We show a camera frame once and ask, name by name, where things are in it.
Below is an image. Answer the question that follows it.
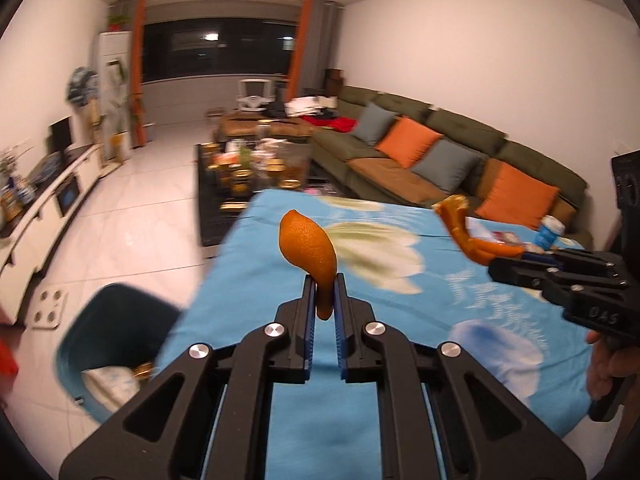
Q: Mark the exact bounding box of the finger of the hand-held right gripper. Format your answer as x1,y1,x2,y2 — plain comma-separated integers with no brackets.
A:
522,249,626,279
487,256,632,307

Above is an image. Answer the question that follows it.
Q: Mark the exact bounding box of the person's right hand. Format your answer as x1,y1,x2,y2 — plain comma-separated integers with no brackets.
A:
585,329,634,404

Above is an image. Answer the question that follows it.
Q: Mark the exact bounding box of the vase with flowers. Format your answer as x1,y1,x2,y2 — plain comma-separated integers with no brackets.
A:
0,147,32,222

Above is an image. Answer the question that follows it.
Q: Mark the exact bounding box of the amber brown snack wrapper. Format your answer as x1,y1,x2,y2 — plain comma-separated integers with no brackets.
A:
433,194,527,267

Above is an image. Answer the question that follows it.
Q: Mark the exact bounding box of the blue and white cup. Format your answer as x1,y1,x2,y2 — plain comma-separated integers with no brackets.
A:
535,214,567,253

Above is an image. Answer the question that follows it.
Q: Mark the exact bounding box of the black television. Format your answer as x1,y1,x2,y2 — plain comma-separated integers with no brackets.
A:
49,115,73,154

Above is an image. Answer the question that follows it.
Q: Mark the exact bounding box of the crumpled white tissue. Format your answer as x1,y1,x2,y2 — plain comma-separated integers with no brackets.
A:
82,364,147,412

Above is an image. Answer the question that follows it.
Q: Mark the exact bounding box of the white television cabinet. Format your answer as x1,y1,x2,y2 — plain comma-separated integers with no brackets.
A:
0,142,109,322

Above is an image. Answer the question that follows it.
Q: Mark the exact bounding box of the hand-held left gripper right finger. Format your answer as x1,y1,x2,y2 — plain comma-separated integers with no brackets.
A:
333,273,586,480

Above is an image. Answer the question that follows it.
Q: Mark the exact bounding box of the pile of white clothes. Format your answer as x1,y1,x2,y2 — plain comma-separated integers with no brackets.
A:
284,97,327,117

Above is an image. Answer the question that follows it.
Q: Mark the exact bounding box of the white power strip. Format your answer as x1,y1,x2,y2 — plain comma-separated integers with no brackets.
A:
30,287,69,329

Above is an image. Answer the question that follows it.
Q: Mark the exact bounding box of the white office chair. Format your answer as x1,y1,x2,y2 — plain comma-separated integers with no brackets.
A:
236,78,277,112

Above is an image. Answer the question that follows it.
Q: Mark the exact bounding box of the large glass jar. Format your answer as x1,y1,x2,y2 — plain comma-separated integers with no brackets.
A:
279,152,307,187

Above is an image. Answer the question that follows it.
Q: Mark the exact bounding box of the brown cabinet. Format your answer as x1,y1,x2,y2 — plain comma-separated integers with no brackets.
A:
322,68,347,94

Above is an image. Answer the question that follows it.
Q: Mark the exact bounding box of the black glass coffee table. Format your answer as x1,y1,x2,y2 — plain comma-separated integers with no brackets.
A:
194,139,322,247

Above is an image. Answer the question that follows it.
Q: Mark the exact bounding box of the white standing air conditioner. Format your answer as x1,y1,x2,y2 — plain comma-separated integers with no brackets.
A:
94,29,134,162

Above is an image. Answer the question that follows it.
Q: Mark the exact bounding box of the blue floral blanket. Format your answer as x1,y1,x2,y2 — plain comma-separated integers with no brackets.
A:
154,187,609,480

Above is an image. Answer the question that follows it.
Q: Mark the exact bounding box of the cluttered coffee table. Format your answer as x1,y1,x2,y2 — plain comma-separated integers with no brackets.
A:
217,112,322,139

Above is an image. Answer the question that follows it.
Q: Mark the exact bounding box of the orange and grey curtain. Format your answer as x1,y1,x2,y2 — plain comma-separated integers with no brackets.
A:
288,0,342,99
129,0,149,147

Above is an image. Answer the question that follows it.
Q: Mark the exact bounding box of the orange cushion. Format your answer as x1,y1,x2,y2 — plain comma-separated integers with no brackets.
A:
375,117,444,169
473,163,562,232

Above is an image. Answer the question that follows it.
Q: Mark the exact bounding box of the green sofa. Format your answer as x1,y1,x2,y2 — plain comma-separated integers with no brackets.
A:
309,84,589,248

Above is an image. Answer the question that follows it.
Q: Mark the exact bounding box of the red and white snack packet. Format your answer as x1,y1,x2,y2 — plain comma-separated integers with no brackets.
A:
467,219,527,256

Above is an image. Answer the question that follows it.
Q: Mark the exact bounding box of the teal trash bin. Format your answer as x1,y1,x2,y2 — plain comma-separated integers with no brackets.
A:
57,282,184,427

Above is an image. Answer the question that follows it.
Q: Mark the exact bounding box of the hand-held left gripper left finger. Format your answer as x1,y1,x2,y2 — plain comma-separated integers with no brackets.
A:
58,273,317,480

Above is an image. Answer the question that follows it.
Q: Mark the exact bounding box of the dark window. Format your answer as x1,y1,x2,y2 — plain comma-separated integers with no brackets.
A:
142,17,302,84

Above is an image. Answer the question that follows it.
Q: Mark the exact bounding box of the red plastic bag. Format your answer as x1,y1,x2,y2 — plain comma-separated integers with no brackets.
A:
0,337,19,377

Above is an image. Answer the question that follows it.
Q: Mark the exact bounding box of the blue printed covered fan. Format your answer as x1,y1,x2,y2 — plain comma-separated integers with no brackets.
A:
66,67,99,107

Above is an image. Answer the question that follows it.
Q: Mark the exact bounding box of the red cloth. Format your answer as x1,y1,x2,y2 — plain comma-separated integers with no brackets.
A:
299,114,357,134

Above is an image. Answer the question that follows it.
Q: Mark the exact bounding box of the grey-blue cushion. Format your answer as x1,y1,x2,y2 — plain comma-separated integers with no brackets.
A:
412,138,484,194
352,102,399,144

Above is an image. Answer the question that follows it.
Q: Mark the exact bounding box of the orange peel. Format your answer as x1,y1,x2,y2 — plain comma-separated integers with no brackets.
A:
278,209,339,321

